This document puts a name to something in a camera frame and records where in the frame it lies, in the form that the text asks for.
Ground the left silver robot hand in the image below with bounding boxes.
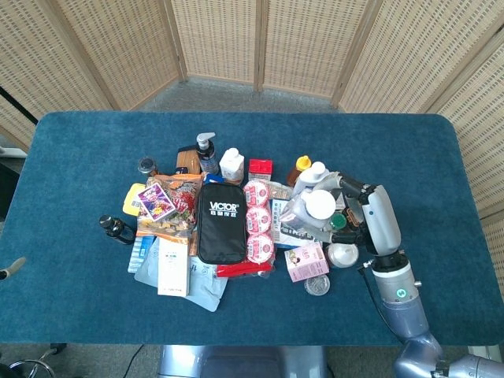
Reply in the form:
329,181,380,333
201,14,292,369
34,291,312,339
0,257,27,282

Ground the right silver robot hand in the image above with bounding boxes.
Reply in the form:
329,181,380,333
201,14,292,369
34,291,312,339
301,170,403,257

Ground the clear jar white lid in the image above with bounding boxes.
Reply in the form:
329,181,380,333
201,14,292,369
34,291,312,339
280,189,337,234

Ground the pink cardboard box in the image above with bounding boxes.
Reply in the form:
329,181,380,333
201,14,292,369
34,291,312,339
283,241,330,284

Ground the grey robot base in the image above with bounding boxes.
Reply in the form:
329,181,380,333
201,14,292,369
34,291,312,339
157,345,328,378

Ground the green cap jar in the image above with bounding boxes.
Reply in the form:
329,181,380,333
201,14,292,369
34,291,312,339
328,212,348,232

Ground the tall white bottle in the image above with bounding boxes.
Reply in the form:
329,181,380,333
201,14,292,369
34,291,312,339
293,161,331,198

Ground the amber bottle with yellow cap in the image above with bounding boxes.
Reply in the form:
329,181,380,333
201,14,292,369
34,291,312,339
286,155,313,187

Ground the dark glass bottle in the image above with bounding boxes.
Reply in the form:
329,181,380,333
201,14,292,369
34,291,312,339
98,214,137,246

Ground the small white flat bottle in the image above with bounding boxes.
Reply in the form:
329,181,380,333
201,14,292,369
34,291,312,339
219,147,246,184

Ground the dark pump dispenser bottle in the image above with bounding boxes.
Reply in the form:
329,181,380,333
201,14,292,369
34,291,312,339
195,132,219,175

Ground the blue carpet table cover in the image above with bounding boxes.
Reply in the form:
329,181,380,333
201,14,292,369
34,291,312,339
0,111,504,347

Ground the clear round lid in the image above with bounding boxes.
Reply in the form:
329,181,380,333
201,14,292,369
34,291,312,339
303,274,332,297

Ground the black chair base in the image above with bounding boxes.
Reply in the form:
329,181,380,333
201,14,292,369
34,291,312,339
7,342,69,378

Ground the white and blue box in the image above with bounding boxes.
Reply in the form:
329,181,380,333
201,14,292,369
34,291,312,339
270,198,324,250

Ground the beige toothpick packet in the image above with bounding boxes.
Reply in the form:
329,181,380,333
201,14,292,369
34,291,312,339
269,181,295,202

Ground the pink round cup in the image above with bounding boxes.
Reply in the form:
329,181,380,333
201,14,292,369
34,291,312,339
244,206,272,235
246,232,276,264
243,180,272,207

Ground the blue striped wipes pack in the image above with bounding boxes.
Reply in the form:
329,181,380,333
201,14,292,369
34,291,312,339
127,235,155,274

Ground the yellow plastic box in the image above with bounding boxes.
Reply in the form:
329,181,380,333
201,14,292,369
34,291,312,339
122,183,147,217

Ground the red and white box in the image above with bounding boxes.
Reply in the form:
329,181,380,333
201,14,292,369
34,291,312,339
247,158,275,183

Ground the red flat packet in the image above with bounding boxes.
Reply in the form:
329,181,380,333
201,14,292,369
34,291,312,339
215,261,275,279

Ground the purple card pack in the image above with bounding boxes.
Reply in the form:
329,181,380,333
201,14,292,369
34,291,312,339
136,183,177,222

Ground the tall white carton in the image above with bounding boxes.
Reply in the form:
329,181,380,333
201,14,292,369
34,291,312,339
157,237,191,298

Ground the black Victor pouch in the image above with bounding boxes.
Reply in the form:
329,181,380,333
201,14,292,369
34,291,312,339
195,183,248,265

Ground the black pole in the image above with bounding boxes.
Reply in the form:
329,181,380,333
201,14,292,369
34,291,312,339
0,86,39,122

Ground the dark jar with black lid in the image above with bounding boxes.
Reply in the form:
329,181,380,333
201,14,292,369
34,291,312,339
137,157,160,177

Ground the orange snack bag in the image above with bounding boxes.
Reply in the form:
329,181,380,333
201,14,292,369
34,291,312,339
135,172,204,242

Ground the light blue mask pouch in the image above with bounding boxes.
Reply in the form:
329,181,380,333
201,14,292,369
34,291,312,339
134,235,230,313

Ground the brown spaghetti pack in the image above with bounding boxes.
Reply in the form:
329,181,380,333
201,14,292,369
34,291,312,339
176,145,202,175

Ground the bamboo folding screen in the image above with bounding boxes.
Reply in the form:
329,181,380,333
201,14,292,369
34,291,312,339
0,0,504,295

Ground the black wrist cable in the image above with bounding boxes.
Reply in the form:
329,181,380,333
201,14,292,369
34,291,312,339
356,260,398,335

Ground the black floor cable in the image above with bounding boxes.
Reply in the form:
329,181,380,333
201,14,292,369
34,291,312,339
124,344,145,378

